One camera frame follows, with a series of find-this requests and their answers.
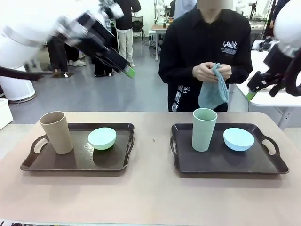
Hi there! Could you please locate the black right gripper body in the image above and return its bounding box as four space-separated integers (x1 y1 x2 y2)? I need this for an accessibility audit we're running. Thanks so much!
246 70 284 93

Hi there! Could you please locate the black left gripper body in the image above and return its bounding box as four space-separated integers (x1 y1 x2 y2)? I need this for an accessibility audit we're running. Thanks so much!
56 10 118 62

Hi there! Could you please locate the teal cloth mat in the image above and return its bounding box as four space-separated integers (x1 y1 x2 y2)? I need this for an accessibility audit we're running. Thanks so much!
197 62 230 110

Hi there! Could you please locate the pale green tall cup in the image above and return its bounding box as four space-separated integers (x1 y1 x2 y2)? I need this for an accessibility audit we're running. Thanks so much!
191 108 218 152

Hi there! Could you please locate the person's left forearm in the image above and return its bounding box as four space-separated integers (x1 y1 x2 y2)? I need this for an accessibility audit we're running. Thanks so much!
229 60 253 83

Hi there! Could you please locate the person's right forearm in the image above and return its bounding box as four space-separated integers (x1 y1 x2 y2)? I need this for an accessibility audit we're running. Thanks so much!
158 60 196 83

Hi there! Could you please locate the dark brown tray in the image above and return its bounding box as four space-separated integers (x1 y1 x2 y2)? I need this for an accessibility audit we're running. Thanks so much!
20 122 135 174
169 122 290 176

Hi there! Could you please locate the person's left hand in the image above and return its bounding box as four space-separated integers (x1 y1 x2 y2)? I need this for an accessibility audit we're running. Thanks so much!
213 63 232 81

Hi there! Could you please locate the person's right hand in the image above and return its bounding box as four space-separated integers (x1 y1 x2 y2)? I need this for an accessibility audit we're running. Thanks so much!
192 62 218 82

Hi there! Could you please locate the bystander in black trousers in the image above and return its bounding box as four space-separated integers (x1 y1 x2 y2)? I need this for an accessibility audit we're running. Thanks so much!
91 50 114 78

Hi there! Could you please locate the white side table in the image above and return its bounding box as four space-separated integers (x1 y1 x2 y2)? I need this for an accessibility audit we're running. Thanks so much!
228 40 301 131

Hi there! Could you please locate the bystander in beige trousers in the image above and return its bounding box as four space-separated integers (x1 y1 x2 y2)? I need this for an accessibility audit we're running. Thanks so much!
112 0 142 67

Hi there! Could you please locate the black office chair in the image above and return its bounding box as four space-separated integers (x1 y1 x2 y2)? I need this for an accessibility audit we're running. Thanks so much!
132 20 144 39

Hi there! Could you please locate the bystander in black clothes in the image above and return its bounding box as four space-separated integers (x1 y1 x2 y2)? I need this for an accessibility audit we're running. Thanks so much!
47 35 71 76

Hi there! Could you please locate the light blue bowl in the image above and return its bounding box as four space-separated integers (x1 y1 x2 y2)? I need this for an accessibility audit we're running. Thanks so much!
222 128 255 152

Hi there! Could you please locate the wooden background desk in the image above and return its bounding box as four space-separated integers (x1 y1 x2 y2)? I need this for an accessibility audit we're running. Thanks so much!
151 23 170 62

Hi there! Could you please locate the person in black shirt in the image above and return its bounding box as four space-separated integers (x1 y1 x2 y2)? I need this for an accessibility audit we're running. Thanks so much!
158 0 253 113

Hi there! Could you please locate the mint green bowl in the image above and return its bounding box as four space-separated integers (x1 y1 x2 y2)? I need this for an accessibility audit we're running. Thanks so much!
87 127 117 151

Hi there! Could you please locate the bystander in light blue shirt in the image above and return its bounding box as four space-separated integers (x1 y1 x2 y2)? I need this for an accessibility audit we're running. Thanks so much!
174 0 198 21

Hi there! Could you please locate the beige tall cup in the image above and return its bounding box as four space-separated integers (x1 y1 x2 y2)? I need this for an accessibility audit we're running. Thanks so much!
39 111 75 155

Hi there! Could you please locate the white cylindrical air purifier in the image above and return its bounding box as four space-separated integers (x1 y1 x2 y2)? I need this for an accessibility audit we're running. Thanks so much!
0 63 37 103

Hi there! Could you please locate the white box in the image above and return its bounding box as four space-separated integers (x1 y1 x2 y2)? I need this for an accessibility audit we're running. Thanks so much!
0 97 14 130

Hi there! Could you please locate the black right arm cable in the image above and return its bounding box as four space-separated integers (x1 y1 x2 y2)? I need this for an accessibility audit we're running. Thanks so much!
269 53 301 97

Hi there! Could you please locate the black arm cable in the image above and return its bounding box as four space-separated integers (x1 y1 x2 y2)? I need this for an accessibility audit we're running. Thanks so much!
269 53 301 97
0 65 45 82

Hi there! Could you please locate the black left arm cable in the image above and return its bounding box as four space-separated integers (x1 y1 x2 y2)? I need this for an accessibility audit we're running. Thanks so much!
0 65 45 82

